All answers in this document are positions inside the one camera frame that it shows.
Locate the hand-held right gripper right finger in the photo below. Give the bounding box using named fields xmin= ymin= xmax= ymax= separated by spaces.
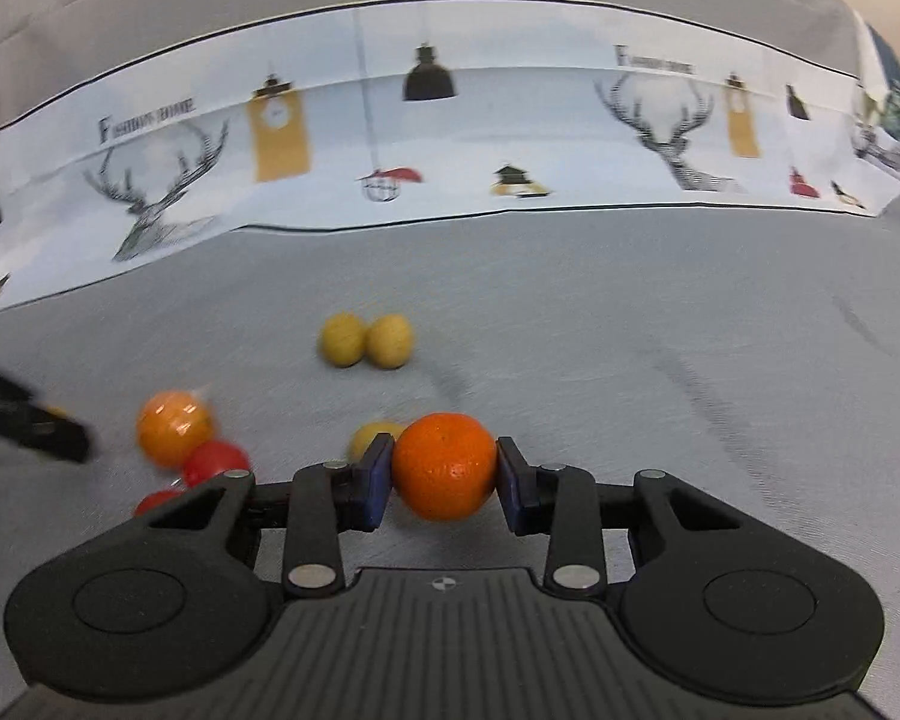
xmin=496 ymin=436 xmax=751 ymax=596

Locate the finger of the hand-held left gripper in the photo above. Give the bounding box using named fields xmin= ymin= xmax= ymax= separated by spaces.
xmin=0 ymin=355 xmax=92 ymax=464

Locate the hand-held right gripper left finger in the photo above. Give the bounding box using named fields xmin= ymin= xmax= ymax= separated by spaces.
xmin=139 ymin=433 xmax=396 ymax=596

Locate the small yellow fruit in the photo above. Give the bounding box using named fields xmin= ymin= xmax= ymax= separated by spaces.
xmin=366 ymin=313 xmax=415 ymax=371
xmin=349 ymin=422 xmax=407 ymax=461
xmin=318 ymin=313 xmax=369 ymax=369

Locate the plastic-wrapped orange mandarin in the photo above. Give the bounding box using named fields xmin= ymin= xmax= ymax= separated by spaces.
xmin=136 ymin=389 xmax=217 ymax=467

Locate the red tomato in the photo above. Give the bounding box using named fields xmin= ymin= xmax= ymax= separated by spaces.
xmin=182 ymin=440 xmax=253 ymax=488
xmin=133 ymin=489 xmax=187 ymax=518

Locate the deer print cloth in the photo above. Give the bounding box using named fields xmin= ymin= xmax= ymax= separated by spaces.
xmin=0 ymin=0 xmax=900 ymax=316

